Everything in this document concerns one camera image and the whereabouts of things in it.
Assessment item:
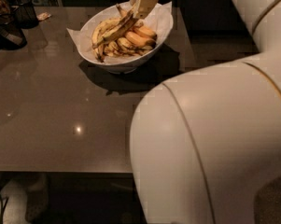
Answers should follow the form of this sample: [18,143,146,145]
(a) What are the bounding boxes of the long spotted yellow banana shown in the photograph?
[91,8,138,49]

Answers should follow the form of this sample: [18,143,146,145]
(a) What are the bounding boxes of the black floor cable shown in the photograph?
[0,192,10,224]

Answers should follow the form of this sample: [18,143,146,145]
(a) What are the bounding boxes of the small banana right lower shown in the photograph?
[125,31,156,48]

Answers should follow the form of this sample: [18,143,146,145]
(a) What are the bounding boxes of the banana at bowl back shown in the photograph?
[116,4,127,17]

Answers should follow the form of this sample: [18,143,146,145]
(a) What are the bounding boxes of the black mesh pen cup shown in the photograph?
[11,0,38,29]

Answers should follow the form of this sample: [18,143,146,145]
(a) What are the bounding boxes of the small banana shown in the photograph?
[133,25,157,39]
[125,31,156,48]

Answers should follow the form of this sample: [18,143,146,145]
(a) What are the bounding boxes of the curved yellow banana left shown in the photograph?
[91,17,120,63]

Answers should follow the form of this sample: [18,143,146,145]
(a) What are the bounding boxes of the dark wall cabinets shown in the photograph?
[62,0,247,35]

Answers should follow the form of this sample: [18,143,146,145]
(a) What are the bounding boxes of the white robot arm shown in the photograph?
[130,0,281,224]

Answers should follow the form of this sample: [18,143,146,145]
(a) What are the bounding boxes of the white paper bowl liner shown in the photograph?
[68,2,174,70]

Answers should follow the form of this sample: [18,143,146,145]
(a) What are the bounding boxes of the small paper packet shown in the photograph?
[37,12,51,21]

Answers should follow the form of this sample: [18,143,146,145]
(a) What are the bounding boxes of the small banana right upper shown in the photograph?
[133,25,157,39]

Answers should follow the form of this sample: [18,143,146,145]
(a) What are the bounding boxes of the black mesh tray basket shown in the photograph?
[0,14,27,50]

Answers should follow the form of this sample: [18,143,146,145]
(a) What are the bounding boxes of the grey perforated clog shoe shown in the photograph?
[25,174,49,223]

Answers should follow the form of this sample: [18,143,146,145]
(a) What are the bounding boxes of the white ceramic bowl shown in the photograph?
[69,2,174,74]

